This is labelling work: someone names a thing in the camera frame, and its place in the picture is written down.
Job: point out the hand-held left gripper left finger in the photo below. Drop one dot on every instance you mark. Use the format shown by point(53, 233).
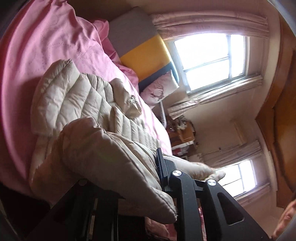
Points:
point(76, 213)

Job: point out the person's right hand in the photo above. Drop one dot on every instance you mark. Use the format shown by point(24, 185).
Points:
point(285, 222)

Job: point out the large window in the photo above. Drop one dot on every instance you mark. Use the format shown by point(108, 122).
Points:
point(208, 60)

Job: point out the wooden trim panel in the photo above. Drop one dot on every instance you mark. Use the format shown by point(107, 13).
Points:
point(282, 115)

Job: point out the grey yellow blue headboard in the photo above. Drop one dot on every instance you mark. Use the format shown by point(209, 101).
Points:
point(143, 53)

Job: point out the pink patterned curtain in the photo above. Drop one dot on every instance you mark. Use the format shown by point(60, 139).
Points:
point(185, 107)
point(208, 23)

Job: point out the beige quilted puffer jacket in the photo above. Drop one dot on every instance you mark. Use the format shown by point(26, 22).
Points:
point(92, 143)

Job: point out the deer print pillow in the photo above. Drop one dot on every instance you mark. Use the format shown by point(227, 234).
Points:
point(159, 88)

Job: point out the small window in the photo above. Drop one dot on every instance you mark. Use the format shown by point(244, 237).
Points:
point(245, 176)

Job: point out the grey bed side rail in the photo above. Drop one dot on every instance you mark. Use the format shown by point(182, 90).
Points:
point(163, 113)

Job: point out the cluttered wooden nightstand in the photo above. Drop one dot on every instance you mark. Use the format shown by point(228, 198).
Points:
point(185, 134)

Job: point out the short pink curtain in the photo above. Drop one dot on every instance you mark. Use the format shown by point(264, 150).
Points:
point(231, 155)

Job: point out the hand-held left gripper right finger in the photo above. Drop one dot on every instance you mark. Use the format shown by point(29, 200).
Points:
point(185, 185)

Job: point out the pink bed sheet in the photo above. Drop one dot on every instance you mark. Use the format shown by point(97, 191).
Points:
point(46, 46)

